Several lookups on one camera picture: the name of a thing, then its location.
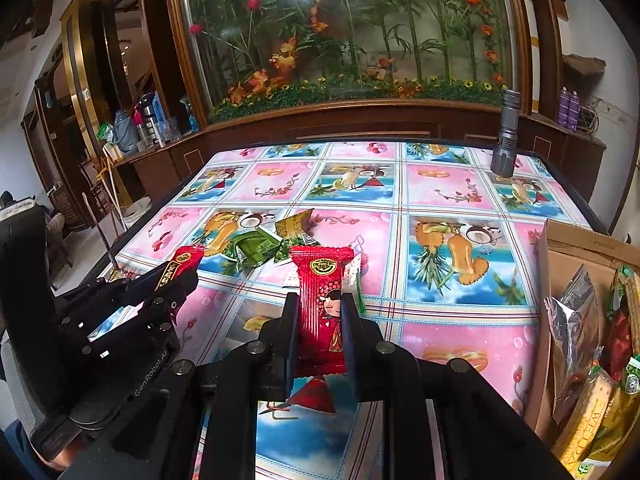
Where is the green snack packet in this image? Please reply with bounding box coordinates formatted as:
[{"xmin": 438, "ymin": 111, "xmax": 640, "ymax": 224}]
[{"xmin": 221, "ymin": 229, "xmax": 281, "ymax": 271}]

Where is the yellow-green snack packet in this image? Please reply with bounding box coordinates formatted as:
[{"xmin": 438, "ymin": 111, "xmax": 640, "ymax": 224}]
[{"xmin": 274, "ymin": 209, "xmax": 314, "ymax": 240}]

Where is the silver foil packet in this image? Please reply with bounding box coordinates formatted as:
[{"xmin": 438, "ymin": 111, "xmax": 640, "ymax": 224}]
[{"xmin": 544, "ymin": 264, "xmax": 604, "ymax": 424}]

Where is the beige cracker pack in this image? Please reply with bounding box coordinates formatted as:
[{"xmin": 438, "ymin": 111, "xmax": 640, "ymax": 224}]
[{"xmin": 552, "ymin": 366, "xmax": 616, "ymax": 476}]

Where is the grey flashlight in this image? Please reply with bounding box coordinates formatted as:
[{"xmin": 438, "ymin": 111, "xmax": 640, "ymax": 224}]
[{"xmin": 490, "ymin": 89, "xmax": 521, "ymax": 178}]

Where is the red snack packet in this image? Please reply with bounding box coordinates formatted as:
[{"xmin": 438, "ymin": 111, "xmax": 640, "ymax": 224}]
[{"xmin": 156, "ymin": 245, "xmax": 205, "ymax": 290}]

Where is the purple bottle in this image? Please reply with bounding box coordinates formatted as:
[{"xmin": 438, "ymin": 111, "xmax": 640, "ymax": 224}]
[
  {"xmin": 556, "ymin": 87, "xmax": 570, "ymax": 127},
  {"xmin": 567, "ymin": 91, "xmax": 582, "ymax": 132}
]

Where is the purple bottle left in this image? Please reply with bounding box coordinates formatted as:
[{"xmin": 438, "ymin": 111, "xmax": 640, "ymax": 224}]
[{"xmin": 556, "ymin": 87, "xmax": 570, "ymax": 127}]

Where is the purple bottle right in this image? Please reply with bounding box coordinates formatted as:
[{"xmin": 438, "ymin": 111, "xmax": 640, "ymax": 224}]
[{"xmin": 567, "ymin": 91, "xmax": 582, "ymax": 132}]

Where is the brown cardboard tray box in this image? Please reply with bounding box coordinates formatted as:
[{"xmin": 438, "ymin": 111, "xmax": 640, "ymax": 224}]
[{"xmin": 525, "ymin": 220, "xmax": 639, "ymax": 479}]

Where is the colourful patterned tablecloth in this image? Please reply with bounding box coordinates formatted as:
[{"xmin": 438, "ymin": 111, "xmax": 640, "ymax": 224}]
[{"xmin": 98, "ymin": 140, "xmax": 594, "ymax": 480}]

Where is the flower mural glass panel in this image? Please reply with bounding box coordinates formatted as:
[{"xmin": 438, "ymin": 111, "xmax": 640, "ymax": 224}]
[{"xmin": 168, "ymin": 0, "xmax": 521, "ymax": 125}]

